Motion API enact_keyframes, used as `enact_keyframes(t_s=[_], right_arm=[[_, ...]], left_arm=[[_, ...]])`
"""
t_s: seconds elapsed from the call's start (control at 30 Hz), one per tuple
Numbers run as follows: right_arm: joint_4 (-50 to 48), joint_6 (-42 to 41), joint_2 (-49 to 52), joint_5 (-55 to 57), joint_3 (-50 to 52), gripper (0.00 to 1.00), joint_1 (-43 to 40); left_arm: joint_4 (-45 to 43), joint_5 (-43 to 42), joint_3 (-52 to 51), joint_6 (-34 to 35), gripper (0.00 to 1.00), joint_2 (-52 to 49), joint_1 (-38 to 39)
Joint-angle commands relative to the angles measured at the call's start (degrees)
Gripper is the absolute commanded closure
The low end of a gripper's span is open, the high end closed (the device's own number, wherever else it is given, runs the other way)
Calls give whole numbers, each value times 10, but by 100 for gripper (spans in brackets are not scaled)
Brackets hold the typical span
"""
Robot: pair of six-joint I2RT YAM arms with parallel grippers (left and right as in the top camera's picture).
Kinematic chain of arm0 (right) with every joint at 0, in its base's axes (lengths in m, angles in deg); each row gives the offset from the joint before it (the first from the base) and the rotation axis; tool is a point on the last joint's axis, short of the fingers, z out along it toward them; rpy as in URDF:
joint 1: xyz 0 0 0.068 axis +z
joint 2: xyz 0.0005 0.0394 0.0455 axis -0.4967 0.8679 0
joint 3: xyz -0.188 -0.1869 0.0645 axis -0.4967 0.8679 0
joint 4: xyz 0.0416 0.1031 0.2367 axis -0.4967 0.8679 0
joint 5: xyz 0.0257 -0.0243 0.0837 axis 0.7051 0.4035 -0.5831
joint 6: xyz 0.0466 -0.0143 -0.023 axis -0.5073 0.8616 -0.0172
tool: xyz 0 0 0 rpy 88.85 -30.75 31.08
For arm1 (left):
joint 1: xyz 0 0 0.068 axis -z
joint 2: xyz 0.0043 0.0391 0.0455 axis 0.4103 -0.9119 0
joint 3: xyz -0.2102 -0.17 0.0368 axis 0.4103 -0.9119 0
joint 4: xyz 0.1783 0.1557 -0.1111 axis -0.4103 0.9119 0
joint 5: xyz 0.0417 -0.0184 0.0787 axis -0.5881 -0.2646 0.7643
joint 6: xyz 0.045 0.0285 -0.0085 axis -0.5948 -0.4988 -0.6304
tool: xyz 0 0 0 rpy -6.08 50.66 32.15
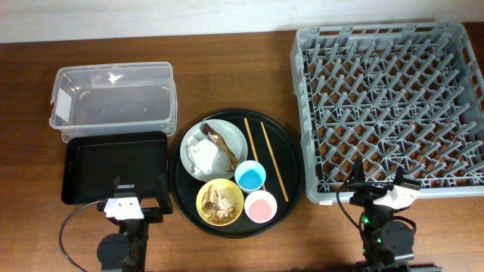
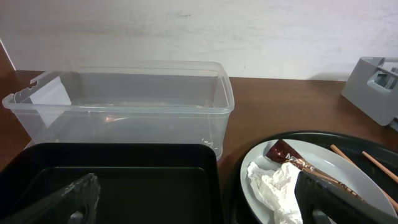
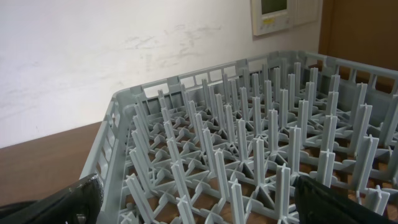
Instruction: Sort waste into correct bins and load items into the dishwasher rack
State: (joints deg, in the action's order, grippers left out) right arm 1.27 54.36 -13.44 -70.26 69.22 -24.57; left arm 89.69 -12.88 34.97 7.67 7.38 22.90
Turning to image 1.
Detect blue cup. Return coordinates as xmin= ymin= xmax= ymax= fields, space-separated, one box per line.
xmin=234 ymin=160 xmax=266 ymax=193

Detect black rectangular tray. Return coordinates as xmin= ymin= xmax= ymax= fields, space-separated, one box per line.
xmin=61 ymin=131 xmax=168 ymax=205

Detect gold brown wrapper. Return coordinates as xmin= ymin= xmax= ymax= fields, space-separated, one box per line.
xmin=200 ymin=122 xmax=240 ymax=172

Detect grey dishwasher rack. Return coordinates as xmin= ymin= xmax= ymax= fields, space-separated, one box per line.
xmin=290 ymin=23 xmax=483 ymax=205

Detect round black serving tray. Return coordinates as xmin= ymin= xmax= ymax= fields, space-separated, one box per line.
xmin=169 ymin=110 xmax=304 ymax=239

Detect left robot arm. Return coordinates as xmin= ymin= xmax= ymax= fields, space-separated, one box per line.
xmin=97 ymin=173 xmax=173 ymax=271

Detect grey round plate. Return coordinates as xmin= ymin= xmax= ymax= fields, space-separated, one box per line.
xmin=179 ymin=119 xmax=248 ymax=182

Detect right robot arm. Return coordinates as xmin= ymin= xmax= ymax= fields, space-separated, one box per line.
xmin=346 ymin=158 xmax=420 ymax=271

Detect wooden chopstick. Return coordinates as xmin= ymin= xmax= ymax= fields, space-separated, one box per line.
xmin=260 ymin=121 xmax=289 ymax=202
xmin=244 ymin=117 xmax=266 ymax=190

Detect food scraps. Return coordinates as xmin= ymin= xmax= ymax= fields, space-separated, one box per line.
xmin=201 ymin=185 xmax=238 ymax=224

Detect white napkin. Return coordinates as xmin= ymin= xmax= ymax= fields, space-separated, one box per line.
xmin=187 ymin=136 xmax=219 ymax=175

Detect clear plastic bin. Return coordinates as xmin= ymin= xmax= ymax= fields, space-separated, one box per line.
xmin=49 ymin=62 xmax=178 ymax=142

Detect yellow bowl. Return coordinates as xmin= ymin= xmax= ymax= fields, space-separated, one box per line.
xmin=196 ymin=178 xmax=244 ymax=227

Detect pink cup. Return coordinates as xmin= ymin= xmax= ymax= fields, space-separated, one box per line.
xmin=244 ymin=190 xmax=278 ymax=224

